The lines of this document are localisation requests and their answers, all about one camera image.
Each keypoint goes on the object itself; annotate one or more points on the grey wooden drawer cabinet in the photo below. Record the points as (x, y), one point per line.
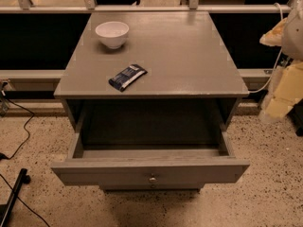
(182, 52)

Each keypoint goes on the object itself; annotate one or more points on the grey bottom drawer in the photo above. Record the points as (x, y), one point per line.
(154, 186)

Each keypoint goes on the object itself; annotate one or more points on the metal railing frame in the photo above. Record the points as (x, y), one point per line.
(77, 6)

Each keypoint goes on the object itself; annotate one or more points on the white ceramic bowl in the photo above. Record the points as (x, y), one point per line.
(112, 34)

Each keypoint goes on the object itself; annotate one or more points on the dark blue snack packet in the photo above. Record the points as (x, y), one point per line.
(127, 76)

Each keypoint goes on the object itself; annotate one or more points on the grey drawer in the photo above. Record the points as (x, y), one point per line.
(154, 186)
(126, 143)

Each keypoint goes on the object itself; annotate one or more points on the yellowish foam-covered gripper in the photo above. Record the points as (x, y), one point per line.
(294, 38)

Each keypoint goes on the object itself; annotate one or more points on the metal top drawer knob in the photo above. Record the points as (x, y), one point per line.
(152, 179)

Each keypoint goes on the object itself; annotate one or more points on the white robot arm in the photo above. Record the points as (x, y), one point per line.
(286, 86)

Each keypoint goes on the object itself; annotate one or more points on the black stand leg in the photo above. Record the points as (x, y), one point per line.
(6, 209)

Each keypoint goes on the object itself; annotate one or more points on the grey top drawer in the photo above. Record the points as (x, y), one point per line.
(126, 143)

